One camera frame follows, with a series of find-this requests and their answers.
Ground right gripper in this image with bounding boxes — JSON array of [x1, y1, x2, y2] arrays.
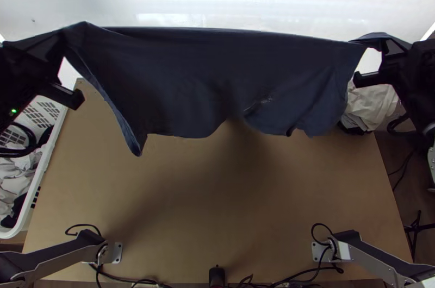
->
[[378, 36, 423, 96]]

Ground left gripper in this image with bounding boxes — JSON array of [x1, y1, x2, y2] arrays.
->
[[7, 32, 66, 99]]

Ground white laundry basket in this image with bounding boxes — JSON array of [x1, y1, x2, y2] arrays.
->
[[0, 93, 70, 239]]

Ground heap of clothes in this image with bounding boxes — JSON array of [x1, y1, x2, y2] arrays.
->
[[338, 77, 402, 136], [0, 147, 52, 229]]

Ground black tripod stand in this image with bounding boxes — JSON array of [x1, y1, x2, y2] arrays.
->
[[404, 210, 435, 263]]

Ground dark t-shirt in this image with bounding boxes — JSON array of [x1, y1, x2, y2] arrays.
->
[[55, 21, 392, 157]]

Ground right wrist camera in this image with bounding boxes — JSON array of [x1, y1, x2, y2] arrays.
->
[[352, 70, 386, 89]]

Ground black cable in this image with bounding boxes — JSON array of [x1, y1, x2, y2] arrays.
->
[[271, 262, 344, 288], [387, 111, 422, 193], [310, 222, 335, 246], [0, 122, 38, 159], [90, 260, 164, 288], [64, 223, 106, 245]]

